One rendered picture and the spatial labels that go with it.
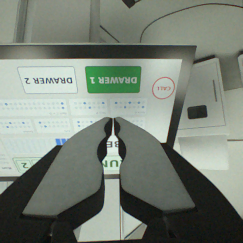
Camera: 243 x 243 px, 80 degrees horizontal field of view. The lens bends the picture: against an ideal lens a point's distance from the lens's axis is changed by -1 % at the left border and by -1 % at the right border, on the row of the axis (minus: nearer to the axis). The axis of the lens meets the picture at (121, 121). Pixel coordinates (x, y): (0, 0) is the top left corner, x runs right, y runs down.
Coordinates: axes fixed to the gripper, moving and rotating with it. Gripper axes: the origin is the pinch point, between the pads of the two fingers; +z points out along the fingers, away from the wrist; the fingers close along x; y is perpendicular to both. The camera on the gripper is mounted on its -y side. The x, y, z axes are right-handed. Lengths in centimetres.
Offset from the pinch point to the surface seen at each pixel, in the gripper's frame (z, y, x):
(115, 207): 70, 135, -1
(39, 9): 35.3, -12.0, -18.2
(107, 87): 14.9, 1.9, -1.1
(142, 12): 142, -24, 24
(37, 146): 14.9, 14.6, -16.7
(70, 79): 14.9, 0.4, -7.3
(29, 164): 15.0, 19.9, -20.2
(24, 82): 14.9, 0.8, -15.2
